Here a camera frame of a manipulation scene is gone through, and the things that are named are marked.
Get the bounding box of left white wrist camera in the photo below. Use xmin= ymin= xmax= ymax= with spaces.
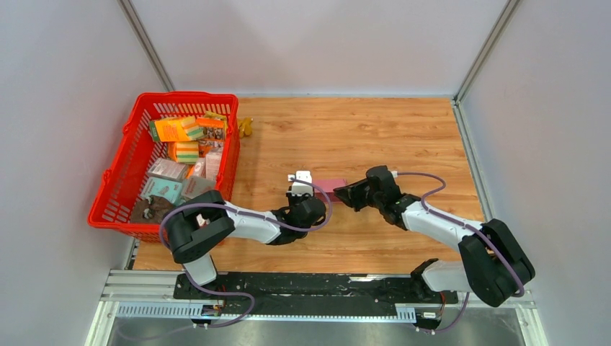
xmin=287 ymin=170 xmax=314 ymax=197

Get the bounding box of red plastic basket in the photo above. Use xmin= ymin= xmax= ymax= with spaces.
xmin=87 ymin=91 xmax=241 ymax=243

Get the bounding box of brown crumpled packet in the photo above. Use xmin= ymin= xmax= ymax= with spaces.
xmin=130 ymin=195 xmax=175 ymax=224

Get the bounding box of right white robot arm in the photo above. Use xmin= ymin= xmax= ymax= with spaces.
xmin=334 ymin=166 xmax=535 ymax=307

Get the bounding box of purple cable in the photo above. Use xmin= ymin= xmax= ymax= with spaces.
xmin=391 ymin=172 xmax=526 ymax=334
xmin=159 ymin=179 xmax=333 ymax=330

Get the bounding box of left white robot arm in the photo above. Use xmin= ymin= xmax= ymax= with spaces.
xmin=159 ymin=190 xmax=331 ymax=299

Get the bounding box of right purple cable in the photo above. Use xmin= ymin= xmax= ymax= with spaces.
xmin=391 ymin=172 xmax=526 ymax=334

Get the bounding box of pink paper box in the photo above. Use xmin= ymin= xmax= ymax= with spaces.
xmin=313 ymin=178 xmax=347 ymax=203

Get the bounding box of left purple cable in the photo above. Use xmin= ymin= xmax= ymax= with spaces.
xmin=159 ymin=179 xmax=333 ymax=330

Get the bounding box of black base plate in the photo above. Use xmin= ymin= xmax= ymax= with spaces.
xmin=173 ymin=272 xmax=458 ymax=316

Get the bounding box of aluminium frame rail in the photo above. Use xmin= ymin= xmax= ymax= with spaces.
xmin=97 ymin=269 xmax=537 ymax=321

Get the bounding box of orange green sponge pack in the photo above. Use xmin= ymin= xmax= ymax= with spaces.
xmin=148 ymin=116 xmax=204 ymax=142

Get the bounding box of teal snack packet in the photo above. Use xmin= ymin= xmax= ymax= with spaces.
xmin=139 ymin=177 xmax=183 ymax=204

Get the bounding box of yellow banana toy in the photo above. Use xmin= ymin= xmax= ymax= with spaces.
xmin=238 ymin=117 xmax=253 ymax=138

